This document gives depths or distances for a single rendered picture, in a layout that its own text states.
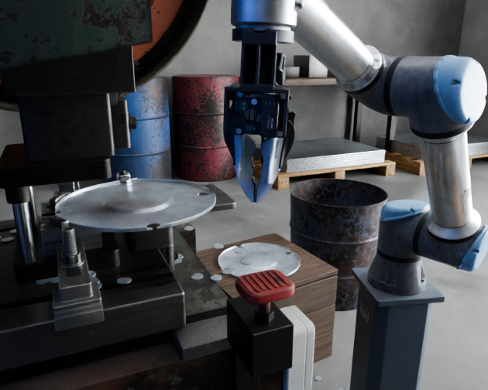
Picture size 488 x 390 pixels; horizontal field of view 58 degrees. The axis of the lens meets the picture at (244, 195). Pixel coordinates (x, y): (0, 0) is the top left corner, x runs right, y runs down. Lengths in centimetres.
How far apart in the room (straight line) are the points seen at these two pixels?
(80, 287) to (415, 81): 65
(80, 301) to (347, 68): 59
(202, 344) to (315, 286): 87
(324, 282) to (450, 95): 86
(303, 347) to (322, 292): 79
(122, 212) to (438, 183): 64
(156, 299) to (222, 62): 382
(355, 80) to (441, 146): 21
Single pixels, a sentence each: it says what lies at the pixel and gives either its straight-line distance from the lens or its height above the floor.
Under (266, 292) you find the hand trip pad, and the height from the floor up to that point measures 76.
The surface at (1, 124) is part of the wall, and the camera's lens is 415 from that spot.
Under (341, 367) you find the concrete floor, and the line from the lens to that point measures 168.
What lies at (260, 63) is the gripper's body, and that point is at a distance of 51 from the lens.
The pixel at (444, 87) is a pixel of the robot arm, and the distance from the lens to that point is 85.
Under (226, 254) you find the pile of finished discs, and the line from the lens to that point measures 161.
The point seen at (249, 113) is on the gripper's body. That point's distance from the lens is 51.
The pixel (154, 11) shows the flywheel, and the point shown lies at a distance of 115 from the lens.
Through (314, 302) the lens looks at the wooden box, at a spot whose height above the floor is 25.
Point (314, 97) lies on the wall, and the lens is 486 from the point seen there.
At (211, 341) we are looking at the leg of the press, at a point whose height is 64.
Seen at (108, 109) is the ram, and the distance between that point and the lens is 73.
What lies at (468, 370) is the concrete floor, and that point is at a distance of 182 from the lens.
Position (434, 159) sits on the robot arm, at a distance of 96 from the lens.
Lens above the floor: 104
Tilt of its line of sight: 18 degrees down
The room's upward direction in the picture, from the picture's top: straight up
